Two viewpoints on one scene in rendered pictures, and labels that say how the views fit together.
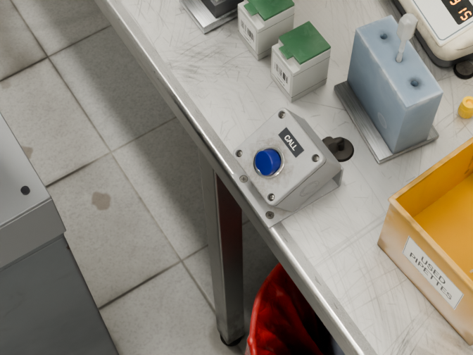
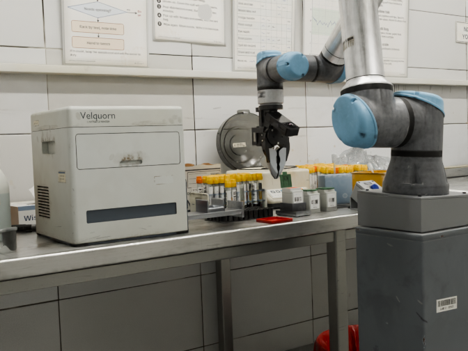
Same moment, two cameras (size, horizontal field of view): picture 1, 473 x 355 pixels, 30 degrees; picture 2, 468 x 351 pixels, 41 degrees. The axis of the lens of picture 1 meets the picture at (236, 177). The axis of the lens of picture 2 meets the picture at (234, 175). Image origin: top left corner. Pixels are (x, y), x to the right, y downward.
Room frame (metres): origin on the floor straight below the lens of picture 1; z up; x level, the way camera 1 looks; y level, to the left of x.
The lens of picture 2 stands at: (0.90, 1.76, 1.09)
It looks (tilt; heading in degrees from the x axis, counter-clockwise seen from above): 3 degrees down; 267
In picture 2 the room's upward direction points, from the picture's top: 2 degrees counter-clockwise
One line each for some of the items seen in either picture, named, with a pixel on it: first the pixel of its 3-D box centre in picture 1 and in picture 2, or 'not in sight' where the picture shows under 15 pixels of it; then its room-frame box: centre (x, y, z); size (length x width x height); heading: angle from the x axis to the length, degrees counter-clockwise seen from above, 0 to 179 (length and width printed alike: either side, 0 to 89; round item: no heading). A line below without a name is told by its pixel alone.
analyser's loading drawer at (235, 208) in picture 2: not in sight; (202, 209); (0.90, 0.20, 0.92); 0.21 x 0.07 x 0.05; 31
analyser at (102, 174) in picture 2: not in sight; (112, 171); (1.11, 0.22, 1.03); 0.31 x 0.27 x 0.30; 31
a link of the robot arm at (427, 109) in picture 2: not in sight; (415, 120); (0.40, 0.32, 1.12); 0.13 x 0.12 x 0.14; 23
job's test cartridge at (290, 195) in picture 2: not in sight; (292, 198); (0.64, 0.01, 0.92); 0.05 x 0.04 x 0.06; 121
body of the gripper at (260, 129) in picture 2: not in sight; (269, 126); (0.69, -0.07, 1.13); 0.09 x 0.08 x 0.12; 120
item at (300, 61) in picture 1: (300, 62); (326, 198); (0.53, -0.07, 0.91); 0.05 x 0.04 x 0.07; 121
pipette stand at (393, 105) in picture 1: (391, 88); (335, 190); (0.49, -0.16, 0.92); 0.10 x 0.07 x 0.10; 23
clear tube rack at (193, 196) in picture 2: not in sight; (228, 202); (0.82, -0.07, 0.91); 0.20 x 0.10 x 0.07; 31
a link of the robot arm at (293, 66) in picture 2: not in sight; (292, 67); (0.63, 0.02, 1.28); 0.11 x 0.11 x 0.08; 23
